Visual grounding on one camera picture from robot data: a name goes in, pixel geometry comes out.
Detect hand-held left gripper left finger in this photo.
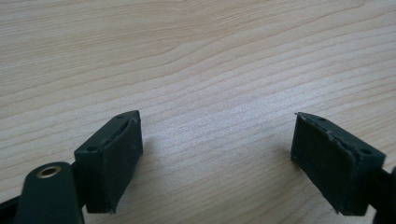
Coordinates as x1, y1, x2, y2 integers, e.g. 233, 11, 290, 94
74, 109, 144, 215

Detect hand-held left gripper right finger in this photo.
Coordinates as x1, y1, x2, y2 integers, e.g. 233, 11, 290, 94
290, 111, 387, 217

